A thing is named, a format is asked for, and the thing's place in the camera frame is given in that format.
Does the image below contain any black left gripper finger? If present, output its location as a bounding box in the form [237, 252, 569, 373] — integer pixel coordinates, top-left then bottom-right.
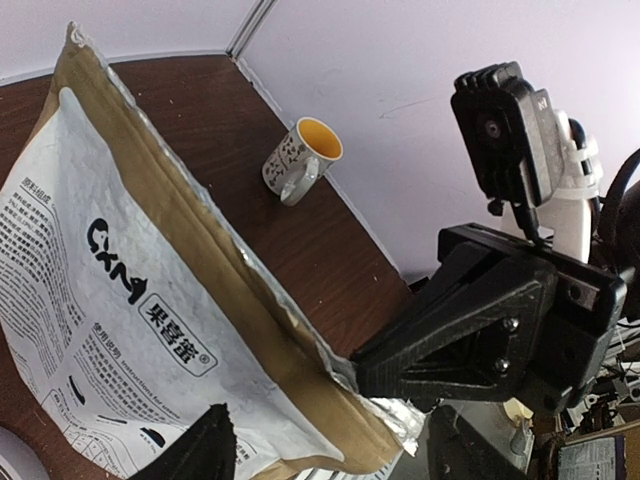
[132, 404, 235, 480]

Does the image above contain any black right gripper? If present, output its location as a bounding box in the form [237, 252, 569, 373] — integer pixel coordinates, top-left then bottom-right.
[352, 224, 627, 415]

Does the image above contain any dog food bag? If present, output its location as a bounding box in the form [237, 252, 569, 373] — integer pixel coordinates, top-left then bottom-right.
[1, 23, 425, 479]

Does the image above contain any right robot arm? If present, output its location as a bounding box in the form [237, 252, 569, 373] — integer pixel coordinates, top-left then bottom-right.
[352, 155, 639, 416]

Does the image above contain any grey double pet feeder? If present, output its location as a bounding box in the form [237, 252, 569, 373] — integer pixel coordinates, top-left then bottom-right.
[0, 428, 50, 480]

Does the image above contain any patterned mug yellow inside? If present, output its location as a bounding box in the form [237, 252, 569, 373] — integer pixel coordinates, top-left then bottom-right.
[262, 117, 344, 206]

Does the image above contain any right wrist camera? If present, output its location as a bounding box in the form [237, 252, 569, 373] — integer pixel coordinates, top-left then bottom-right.
[449, 60, 601, 236]

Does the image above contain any right aluminium frame post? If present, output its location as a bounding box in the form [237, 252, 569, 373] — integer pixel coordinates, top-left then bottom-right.
[226, 0, 277, 61]

